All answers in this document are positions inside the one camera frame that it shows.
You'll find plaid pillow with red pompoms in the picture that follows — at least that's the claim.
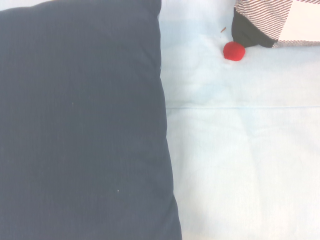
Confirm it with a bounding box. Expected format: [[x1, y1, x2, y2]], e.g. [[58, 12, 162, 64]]
[[222, 0, 320, 62]]

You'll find light blue sofa cover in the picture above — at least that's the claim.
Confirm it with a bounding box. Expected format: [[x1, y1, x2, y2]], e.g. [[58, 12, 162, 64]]
[[0, 0, 320, 240]]

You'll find navy pillow with striped back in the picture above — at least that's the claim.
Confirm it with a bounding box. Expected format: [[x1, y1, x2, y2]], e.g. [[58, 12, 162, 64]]
[[0, 0, 183, 240]]

